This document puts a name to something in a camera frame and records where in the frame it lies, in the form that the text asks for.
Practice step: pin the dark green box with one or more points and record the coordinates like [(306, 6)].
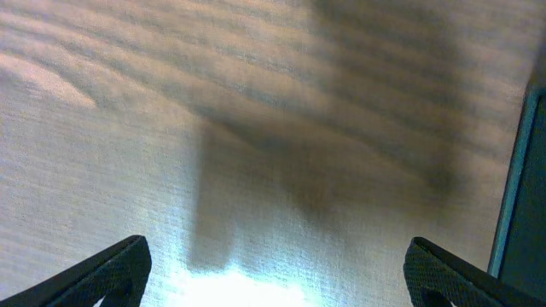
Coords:
[(518, 252)]

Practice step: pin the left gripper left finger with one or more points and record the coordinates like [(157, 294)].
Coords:
[(116, 276)]

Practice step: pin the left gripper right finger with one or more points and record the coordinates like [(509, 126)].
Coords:
[(437, 278)]

